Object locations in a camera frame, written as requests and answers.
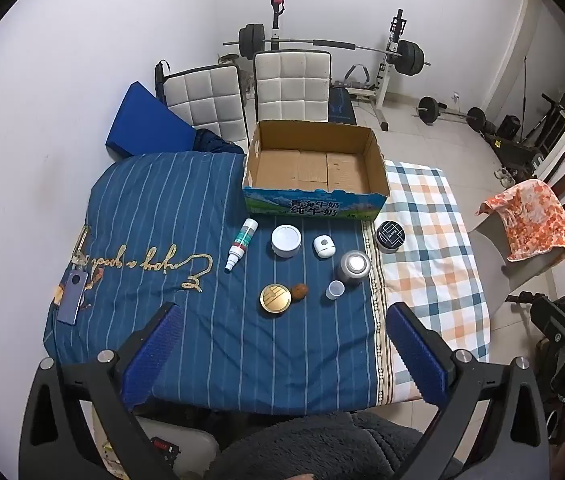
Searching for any black weight bench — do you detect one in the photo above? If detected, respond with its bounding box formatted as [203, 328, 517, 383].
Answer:
[330, 87, 358, 125]

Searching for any cardboard box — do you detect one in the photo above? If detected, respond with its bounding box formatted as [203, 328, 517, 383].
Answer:
[241, 120, 391, 222]

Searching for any person's grey fleece clothing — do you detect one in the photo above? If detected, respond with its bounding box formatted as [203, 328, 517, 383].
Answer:
[207, 412, 443, 480]

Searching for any black exercise equipment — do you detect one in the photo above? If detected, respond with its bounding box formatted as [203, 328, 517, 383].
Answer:
[483, 92, 565, 181]

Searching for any white round jar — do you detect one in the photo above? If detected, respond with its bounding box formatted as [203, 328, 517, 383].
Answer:
[270, 224, 303, 258]

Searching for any white spray bottle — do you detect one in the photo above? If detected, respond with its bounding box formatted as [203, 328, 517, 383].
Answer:
[224, 218, 259, 274]

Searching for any silver round tin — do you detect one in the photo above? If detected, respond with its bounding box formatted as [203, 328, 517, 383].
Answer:
[335, 250, 372, 287]

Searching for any orange patterned towel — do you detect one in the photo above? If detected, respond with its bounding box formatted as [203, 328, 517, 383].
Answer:
[480, 179, 565, 262]

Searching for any black round patterned tin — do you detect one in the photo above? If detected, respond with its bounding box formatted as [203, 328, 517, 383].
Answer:
[375, 220, 407, 254]

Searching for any grey exercise handle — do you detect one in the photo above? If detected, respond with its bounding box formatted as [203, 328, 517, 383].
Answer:
[345, 64, 373, 86]

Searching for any plaid blanket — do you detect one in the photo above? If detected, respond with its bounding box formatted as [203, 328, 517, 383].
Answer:
[363, 160, 491, 403]

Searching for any black red device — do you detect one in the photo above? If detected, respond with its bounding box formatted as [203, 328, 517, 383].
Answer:
[150, 437, 180, 461]

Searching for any short barbell with plates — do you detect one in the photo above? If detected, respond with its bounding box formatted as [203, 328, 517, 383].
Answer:
[417, 96, 487, 133]

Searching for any blue foam cushion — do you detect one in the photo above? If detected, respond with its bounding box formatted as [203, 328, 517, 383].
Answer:
[106, 81, 196, 157]

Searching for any barbell with black plates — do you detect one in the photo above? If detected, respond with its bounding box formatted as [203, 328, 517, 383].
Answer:
[223, 23, 432, 78]

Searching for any blue smartphone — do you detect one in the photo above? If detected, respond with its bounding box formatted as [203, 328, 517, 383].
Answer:
[56, 269, 88, 326]

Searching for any small white rounded container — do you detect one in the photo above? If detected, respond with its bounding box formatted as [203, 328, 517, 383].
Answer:
[313, 235, 335, 260]

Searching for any dark blue cloth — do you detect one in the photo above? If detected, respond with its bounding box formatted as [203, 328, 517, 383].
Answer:
[195, 129, 246, 155]

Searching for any white padded chair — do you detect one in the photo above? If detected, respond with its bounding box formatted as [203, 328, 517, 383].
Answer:
[252, 50, 333, 123]
[162, 64, 249, 153]

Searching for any blue striped blanket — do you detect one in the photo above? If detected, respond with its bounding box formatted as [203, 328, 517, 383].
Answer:
[45, 151, 388, 416]

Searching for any white stool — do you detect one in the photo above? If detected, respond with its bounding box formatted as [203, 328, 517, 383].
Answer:
[92, 405, 223, 480]

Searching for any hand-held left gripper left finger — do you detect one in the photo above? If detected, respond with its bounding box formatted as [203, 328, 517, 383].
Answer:
[17, 302, 186, 480]

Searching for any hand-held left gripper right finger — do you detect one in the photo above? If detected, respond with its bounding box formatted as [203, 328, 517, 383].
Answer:
[385, 301, 553, 480]

